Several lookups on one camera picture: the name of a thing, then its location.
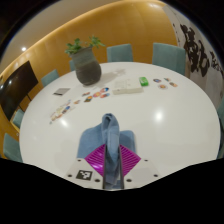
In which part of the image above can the grey card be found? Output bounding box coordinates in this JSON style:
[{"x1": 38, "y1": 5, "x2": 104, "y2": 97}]
[{"x1": 52, "y1": 87, "x2": 72, "y2": 97}]

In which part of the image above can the small green object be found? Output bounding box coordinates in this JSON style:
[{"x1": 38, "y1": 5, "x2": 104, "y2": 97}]
[{"x1": 138, "y1": 76, "x2": 150, "y2": 87}]

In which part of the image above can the white calligraphy folding screen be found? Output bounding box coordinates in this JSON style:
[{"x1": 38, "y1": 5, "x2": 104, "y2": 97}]
[{"x1": 163, "y1": 3, "x2": 224, "y2": 101}]

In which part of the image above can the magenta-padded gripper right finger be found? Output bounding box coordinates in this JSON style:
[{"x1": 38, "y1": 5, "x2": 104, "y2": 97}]
[{"x1": 118, "y1": 143, "x2": 162, "y2": 190}]

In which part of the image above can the colourful sticker sheet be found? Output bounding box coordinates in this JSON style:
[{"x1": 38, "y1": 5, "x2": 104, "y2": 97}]
[{"x1": 49, "y1": 99, "x2": 73, "y2": 124}]

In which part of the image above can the blue towel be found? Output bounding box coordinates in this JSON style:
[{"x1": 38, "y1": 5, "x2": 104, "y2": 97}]
[{"x1": 77, "y1": 113, "x2": 137, "y2": 188}]

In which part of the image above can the potted plant in grey pot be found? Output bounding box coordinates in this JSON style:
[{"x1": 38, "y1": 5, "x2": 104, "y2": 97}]
[{"x1": 64, "y1": 34, "x2": 106, "y2": 87}]

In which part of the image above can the group of teal chairs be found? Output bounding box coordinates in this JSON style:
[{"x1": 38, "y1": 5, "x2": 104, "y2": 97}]
[{"x1": 2, "y1": 43, "x2": 224, "y2": 164}]

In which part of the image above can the white flat box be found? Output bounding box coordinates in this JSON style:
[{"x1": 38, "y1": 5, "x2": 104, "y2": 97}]
[{"x1": 111, "y1": 78, "x2": 144, "y2": 96}]

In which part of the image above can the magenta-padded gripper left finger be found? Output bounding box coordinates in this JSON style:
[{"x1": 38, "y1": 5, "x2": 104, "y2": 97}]
[{"x1": 64, "y1": 143, "x2": 108, "y2": 190}]

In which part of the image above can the black wall screen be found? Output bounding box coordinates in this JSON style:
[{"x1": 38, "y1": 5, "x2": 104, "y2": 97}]
[{"x1": 0, "y1": 60, "x2": 40, "y2": 122}]

